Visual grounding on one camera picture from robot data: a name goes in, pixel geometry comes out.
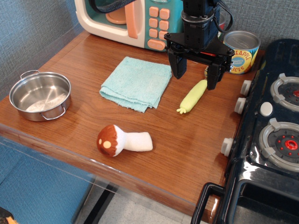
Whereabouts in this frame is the toy microwave teal cream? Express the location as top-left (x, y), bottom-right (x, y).
top-left (75, 0), bottom-right (183, 52)

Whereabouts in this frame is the white stove knob top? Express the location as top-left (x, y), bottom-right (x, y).
top-left (240, 80), bottom-right (252, 96)

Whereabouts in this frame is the black oven door handle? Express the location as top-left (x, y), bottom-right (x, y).
top-left (191, 182), bottom-right (226, 224)

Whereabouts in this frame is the black toy stove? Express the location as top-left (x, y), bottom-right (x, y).
top-left (216, 39), bottom-right (299, 224)

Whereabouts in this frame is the spoon with yellow handle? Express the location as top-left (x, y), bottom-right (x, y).
top-left (177, 66), bottom-right (209, 114)

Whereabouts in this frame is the black cable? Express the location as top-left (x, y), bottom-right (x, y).
top-left (211, 0), bottom-right (234, 34)

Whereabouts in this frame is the white round stove button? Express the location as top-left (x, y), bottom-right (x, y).
top-left (260, 102), bottom-right (273, 117)

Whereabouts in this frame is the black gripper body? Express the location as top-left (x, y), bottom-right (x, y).
top-left (164, 13), bottom-right (234, 66)

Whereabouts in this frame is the plush brown white mushroom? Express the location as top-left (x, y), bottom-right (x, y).
top-left (96, 125), bottom-right (153, 157)

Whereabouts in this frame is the white stove knob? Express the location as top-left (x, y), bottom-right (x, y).
top-left (234, 98), bottom-right (246, 114)
top-left (240, 80), bottom-right (252, 96)
top-left (221, 138), bottom-right (234, 157)

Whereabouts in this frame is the white stove knob middle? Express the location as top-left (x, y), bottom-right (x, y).
top-left (234, 98), bottom-right (246, 114)

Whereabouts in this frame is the grey burner ring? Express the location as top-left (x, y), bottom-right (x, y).
top-left (270, 73), bottom-right (299, 113)
top-left (258, 118), bottom-right (299, 173)

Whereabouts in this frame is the tomato sauce can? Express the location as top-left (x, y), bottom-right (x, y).
top-left (218, 13), bottom-right (226, 40)

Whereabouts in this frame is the grey rear burner ring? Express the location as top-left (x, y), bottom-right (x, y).
top-left (270, 73), bottom-right (299, 113)

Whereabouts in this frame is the pineapple slices can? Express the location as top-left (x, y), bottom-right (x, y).
top-left (223, 30), bottom-right (261, 74)

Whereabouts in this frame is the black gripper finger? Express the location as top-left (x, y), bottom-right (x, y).
top-left (207, 61), bottom-right (227, 91)
top-left (167, 50), bottom-right (187, 79)

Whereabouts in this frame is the grey front burner ring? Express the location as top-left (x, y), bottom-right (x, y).
top-left (258, 118), bottom-right (299, 173)

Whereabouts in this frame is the light blue folded cloth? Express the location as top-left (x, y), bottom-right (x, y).
top-left (100, 56), bottom-right (171, 113)

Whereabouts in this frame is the stainless steel pot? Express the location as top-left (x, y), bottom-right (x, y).
top-left (9, 70), bottom-right (71, 121)

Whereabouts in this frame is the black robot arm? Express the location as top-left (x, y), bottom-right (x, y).
top-left (164, 0), bottom-right (235, 90)

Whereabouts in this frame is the white stove knob bottom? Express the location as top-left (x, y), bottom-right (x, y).
top-left (221, 138), bottom-right (234, 157)

